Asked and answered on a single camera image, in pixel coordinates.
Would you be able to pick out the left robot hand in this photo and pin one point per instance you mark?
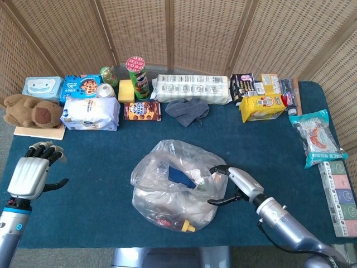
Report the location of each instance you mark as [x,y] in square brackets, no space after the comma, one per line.
[30,173]

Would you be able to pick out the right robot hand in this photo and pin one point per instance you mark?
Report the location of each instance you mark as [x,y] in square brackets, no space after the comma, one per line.
[246,184]

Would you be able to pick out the clear plastic bag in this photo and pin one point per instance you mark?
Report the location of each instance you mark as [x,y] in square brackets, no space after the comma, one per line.
[167,201]

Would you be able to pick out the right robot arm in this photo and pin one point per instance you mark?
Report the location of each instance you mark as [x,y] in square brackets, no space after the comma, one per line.
[281,220]

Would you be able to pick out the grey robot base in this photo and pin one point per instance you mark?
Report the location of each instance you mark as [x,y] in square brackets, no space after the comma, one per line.
[173,258]

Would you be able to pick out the teal packaged item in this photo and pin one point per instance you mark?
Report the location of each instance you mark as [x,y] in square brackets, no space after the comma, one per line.
[318,139]

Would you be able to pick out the light wooden board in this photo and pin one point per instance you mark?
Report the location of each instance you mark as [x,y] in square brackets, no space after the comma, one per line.
[42,134]

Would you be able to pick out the brown capybara plush toy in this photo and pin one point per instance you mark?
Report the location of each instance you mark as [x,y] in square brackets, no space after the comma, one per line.
[30,111]

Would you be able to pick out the brown sauce bottle yellow cap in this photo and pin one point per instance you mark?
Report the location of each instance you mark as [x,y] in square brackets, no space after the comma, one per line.
[187,226]

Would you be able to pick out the yellow cracker pack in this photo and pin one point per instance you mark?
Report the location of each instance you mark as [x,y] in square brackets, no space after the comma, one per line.
[262,107]

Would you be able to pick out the white facial tissue pack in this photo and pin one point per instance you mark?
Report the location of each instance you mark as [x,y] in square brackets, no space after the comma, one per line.
[89,113]

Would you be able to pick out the light blue wet wipes pack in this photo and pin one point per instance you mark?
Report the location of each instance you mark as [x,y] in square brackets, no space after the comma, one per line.
[42,86]

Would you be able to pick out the pink white toothpaste tube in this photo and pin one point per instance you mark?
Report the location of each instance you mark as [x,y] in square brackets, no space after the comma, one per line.
[290,102]

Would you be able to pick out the multicolour pocket tissue pack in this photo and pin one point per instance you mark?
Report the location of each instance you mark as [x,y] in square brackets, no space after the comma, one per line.
[340,195]

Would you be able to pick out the grey cloth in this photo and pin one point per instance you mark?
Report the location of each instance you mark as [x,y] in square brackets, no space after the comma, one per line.
[187,110]

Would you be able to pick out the blue cookie box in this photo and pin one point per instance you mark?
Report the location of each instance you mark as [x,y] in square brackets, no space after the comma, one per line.
[81,85]

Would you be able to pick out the brown wooden strip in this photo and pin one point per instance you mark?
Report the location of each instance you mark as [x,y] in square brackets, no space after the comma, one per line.
[298,95]

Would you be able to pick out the yellow white small box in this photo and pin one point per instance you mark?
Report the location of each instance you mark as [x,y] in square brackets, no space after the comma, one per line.
[270,83]

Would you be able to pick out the dark toothbrush pack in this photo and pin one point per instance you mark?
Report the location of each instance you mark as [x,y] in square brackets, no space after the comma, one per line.
[287,86]

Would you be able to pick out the long white tissue pack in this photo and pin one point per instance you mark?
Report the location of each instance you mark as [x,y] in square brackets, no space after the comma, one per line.
[192,88]

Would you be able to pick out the yellow sponge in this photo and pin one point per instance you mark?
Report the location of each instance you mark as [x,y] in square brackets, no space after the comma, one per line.
[126,90]

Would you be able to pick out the brown Hello Panda box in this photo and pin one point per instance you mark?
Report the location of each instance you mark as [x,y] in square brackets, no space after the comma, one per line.
[142,111]

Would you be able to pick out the green Pringles can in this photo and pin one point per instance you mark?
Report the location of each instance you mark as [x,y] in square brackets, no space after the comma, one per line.
[140,83]

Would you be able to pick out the wicker folding screen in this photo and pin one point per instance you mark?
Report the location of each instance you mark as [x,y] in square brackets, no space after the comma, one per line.
[200,33]

